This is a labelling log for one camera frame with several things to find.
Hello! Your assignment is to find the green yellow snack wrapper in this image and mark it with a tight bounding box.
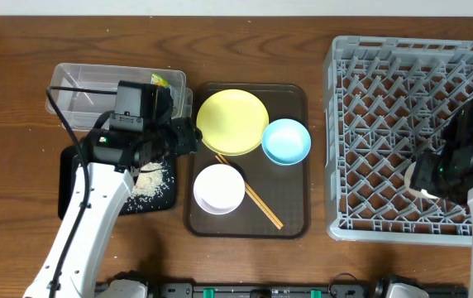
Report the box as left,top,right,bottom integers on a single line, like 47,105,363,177
150,74,171,89

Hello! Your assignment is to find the light blue bowl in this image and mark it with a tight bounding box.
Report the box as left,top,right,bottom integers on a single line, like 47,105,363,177
261,118,312,166

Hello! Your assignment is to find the cream white cup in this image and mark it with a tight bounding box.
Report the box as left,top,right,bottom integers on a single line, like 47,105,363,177
404,161,442,199

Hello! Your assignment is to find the grey plastic dishwasher rack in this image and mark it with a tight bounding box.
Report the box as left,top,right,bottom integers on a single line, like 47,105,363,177
323,36,473,247

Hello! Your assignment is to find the pile of white rice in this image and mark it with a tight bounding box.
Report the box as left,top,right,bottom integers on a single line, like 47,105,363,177
124,161,175,214

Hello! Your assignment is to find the yellow plate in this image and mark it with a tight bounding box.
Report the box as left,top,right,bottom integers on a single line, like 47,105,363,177
196,89,270,156

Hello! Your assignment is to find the black plastic tray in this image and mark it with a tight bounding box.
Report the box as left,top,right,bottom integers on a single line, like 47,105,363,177
58,146,178,219

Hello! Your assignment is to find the clear plastic bin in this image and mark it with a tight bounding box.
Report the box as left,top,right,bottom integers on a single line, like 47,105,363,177
45,62,194,133

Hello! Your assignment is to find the wooden chopstick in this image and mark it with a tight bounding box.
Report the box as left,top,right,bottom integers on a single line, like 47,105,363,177
214,149,286,230
215,155,284,229

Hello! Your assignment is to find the brown plastic serving tray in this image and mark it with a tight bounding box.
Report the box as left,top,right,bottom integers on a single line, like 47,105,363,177
184,83,310,239

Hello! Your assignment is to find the black rail with green clips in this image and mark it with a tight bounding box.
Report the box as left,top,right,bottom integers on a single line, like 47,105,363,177
95,270,469,298

